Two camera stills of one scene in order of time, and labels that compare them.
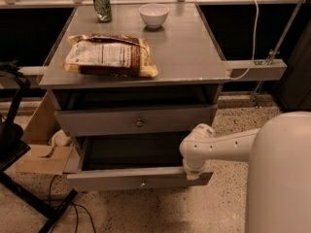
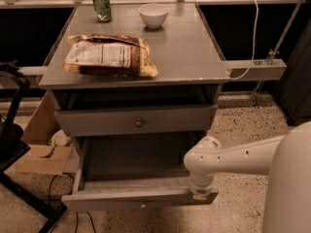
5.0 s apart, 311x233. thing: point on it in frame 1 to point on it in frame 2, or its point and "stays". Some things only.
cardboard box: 36,152 stays
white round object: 59,138 stays
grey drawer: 145,160 to 91,191
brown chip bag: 108,54 stays
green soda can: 102,5 stays
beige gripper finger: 192,177 to 199,197
